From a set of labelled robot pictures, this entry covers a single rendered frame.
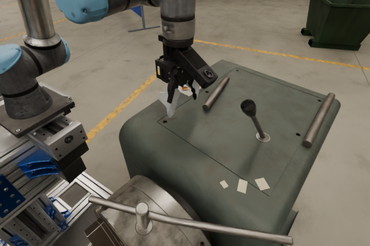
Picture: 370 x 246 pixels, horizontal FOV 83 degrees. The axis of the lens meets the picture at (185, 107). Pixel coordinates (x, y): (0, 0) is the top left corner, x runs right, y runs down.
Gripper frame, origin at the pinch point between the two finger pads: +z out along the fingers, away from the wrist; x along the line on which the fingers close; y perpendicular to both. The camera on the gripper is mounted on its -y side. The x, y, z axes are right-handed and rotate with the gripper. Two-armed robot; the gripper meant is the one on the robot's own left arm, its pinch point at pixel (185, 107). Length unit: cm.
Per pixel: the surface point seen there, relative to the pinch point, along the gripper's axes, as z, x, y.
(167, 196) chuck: 5.9, 20.1, -12.8
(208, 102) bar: 2.0, -8.6, -2.4
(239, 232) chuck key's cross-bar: -2.4, 19.7, -28.7
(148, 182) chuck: 6.8, 20.5, -6.9
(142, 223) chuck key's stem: 1.3, 28.1, -15.0
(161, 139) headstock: 4.2, 10.7, -0.9
